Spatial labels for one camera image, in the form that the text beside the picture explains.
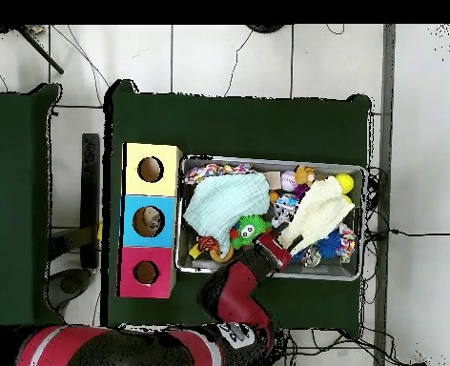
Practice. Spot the crumpled confetti print paper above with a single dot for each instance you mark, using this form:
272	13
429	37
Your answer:
198	173

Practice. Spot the orange tiger plush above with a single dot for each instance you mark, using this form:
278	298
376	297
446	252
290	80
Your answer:
208	244

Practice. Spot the crushed clear bottle blue label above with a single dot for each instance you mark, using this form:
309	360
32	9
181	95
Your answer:
286	200

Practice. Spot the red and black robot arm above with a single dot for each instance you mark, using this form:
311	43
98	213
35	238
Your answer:
232	293

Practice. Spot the green spiky toy with eyes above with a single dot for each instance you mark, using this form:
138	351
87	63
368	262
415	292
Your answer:
248	228

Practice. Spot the yellow ball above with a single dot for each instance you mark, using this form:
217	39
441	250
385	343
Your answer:
344	183

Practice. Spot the white baseball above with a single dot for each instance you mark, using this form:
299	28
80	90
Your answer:
288	180

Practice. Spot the black tripod leg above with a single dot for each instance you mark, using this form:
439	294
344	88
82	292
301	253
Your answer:
42	53

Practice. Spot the black round object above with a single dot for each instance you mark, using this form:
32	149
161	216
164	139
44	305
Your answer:
265	28

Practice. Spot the cream muslin cloth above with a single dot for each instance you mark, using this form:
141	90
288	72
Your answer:
320	209

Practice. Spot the wooden box with three holes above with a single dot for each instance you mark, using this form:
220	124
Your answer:
133	183

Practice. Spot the mint green muslin cloth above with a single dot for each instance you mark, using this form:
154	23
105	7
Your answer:
225	202

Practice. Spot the black and white soccer ball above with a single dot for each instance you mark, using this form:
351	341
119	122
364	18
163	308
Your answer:
282	216

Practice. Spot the dark green table cloth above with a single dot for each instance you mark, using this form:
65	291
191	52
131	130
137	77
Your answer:
240	126
15	171

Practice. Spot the brown plush animal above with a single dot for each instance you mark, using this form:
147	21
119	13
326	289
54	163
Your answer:
304	175

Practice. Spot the black upright panel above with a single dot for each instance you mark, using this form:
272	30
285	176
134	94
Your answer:
90	171

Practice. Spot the blue spiky ball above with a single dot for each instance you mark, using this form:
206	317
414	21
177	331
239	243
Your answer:
330	244

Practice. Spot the dark grey floor base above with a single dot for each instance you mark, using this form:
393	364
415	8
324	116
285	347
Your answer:
70	284

